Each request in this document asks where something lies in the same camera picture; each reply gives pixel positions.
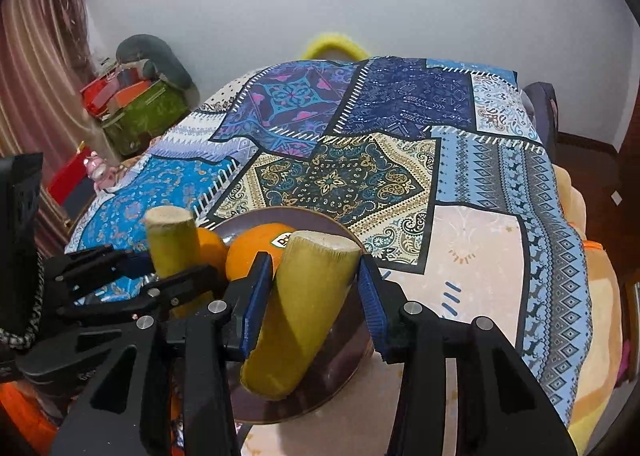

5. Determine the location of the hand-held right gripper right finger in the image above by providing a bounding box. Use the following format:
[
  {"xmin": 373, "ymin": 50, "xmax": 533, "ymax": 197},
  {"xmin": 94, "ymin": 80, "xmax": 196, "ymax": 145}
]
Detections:
[{"xmin": 360, "ymin": 255, "xmax": 596, "ymax": 456}]

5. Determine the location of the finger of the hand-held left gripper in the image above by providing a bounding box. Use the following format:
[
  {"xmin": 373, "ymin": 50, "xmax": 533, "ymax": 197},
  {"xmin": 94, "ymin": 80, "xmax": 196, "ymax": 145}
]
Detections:
[
  {"xmin": 60, "ymin": 265, "xmax": 227, "ymax": 324},
  {"xmin": 42, "ymin": 244, "xmax": 157, "ymax": 294}
]

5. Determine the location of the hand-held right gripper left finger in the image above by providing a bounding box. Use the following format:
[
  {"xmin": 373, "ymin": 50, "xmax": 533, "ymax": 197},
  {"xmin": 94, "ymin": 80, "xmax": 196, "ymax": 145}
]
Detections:
[{"xmin": 50, "ymin": 251, "xmax": 274, "ymax": 456}]

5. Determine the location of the yellow-green sugarcane piece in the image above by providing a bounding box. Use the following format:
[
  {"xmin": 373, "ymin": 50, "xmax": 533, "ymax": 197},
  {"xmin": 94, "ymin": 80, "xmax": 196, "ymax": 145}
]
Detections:
[
  {"xmin": 145, "ymin": 207, "xmax": 202, "ymax": 319},
  {"xmin": 240, "ymin": 231, "xmax": 364, "ymax": 398}
]

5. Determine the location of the brown round plate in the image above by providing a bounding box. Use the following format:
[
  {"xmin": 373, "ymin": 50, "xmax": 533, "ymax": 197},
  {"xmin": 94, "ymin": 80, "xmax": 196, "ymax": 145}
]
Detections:
[{"xmin": 145, "ymin": 207, "xmax": 377, "ymax": 425}]

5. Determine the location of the plain orange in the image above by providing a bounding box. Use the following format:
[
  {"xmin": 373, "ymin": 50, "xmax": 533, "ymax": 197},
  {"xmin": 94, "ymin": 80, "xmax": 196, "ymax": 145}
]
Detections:
[{"xmin": 195, "ymin": 228, "xmax": 229, "ymax": 283}]

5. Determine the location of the orange with sticker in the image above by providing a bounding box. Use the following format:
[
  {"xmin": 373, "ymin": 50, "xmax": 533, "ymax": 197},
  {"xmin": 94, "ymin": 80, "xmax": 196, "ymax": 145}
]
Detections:
[{"xmin": 225, "ymin": 223, "xmax": 301, "ymax": 283}]

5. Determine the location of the red flat box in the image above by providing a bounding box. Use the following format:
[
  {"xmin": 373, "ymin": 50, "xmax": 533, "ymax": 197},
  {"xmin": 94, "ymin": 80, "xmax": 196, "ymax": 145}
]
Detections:
[{"xmin": 47, "ymin": 148, "xmax": 97, "ymax": 207}]

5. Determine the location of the pink toy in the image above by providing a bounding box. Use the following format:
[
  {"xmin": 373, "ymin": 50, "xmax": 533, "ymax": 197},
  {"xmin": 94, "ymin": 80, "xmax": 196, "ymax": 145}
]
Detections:
[{"xmin": 84, "ymin": 153, "xmax": 127, "ymax": 193}]

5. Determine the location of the patchwork printed blanket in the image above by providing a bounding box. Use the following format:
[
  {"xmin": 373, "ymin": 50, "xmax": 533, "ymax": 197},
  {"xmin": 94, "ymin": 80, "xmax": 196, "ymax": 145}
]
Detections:
[{"xmin": 65, "ymin": 56, "xmax": 594, "ymax": 456}]

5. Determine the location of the striped pink curtain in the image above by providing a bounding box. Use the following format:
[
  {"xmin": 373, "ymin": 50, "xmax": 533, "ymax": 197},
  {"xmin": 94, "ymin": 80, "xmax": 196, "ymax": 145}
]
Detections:
[{"xmin": 0, "ymin": 0, "xmax": 97, "ymax": 257}]

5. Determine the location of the green patterned box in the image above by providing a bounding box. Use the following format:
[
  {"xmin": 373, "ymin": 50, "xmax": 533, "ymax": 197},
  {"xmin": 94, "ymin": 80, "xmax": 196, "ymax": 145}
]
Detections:
[{"xmin": 102, "ymin": 80, "xmax": 191, "ymax": 160}]

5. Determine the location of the orange cloth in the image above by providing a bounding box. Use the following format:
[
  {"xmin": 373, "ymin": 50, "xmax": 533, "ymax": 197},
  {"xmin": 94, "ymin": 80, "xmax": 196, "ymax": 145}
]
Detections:
[{"xmin": 0, "ymin": 381, "xmax": 58, "ymax": 454}]

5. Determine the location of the grey pillow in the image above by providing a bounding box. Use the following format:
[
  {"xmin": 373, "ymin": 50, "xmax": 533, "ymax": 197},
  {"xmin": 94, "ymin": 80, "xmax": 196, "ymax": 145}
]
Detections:
[{"xmin": 116, "ymin": 34, "xmax": 194, "ymax": 89}]

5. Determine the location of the yellow plush blanket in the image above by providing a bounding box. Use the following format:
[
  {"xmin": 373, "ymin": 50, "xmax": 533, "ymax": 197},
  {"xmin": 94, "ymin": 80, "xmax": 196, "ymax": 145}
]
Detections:
[{"xmin": 552, "ymin": 166, "xmax": 627, "ymax": 453}]

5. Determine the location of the dark cushion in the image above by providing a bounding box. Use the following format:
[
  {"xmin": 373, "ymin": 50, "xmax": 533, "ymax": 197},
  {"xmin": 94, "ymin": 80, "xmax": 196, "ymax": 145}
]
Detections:
[{"xmin": 521, "ymin": 81, "xmax": 559, "ymax": 163}]

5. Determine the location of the yellow fuzzy headband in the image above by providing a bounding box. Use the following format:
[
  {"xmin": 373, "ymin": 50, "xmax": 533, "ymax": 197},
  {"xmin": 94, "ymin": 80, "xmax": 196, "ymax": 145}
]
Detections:
[{"xmin": 302, "ymin": 34, "xmax": 369, "ymax": 59}]

